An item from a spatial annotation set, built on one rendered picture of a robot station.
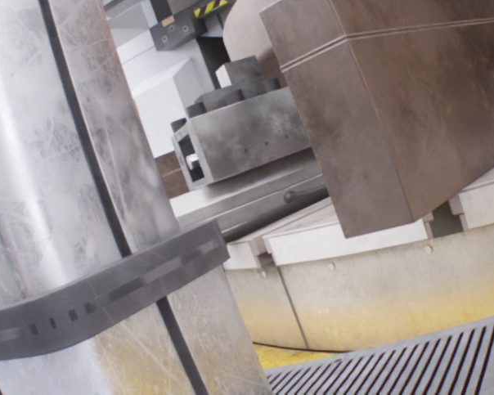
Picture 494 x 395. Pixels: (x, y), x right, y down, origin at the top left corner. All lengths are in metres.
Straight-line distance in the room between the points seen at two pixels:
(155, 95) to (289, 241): 3.93
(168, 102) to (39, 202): 4.89
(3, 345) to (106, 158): 0.11
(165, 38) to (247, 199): 3.37
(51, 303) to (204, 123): 1.80
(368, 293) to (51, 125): 1.06
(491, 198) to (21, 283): 0.85
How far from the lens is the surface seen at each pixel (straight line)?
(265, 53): 2.43
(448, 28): 1.16
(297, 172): 2.19
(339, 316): 1.39
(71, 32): 0.33
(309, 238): 1.32
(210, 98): 2.17
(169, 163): 3.22
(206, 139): 2.02
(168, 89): 5.14
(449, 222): 1.08
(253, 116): 2.08
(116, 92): 0.34
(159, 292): 0.29
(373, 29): 0.94
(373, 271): 1.26
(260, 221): 1.60
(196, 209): 2.07
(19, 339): 0.27
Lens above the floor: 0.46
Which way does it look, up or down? 1 degrees down
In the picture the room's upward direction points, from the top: 20 degrees counter-clockwise
